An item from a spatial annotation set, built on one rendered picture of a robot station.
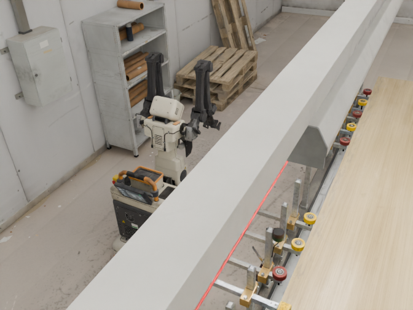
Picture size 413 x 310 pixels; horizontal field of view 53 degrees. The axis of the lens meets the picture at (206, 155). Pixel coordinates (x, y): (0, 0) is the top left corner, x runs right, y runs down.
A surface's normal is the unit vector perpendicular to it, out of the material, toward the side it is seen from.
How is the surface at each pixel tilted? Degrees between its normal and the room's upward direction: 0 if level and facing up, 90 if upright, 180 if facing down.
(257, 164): 0
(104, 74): 90
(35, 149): 90
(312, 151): 90
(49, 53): 90
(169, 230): 0
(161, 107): 48
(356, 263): 0
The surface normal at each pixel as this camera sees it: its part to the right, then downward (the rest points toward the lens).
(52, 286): -0.04, -0.83
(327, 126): 0.76, -0.20
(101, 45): -0.47, 0.51
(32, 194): 0.88, 0.24
